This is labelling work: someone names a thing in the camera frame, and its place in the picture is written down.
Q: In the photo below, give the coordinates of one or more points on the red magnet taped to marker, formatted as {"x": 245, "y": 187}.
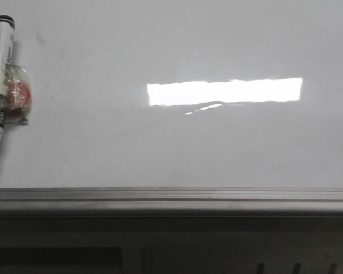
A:
{"x": 19, "y": 97}

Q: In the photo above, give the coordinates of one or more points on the white whiteboard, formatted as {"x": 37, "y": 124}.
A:
{"x": 178, "y": 94}

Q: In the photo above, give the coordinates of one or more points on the aluminium whiteboard frame rail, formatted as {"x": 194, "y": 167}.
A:
{"x": 169, "y": 201}

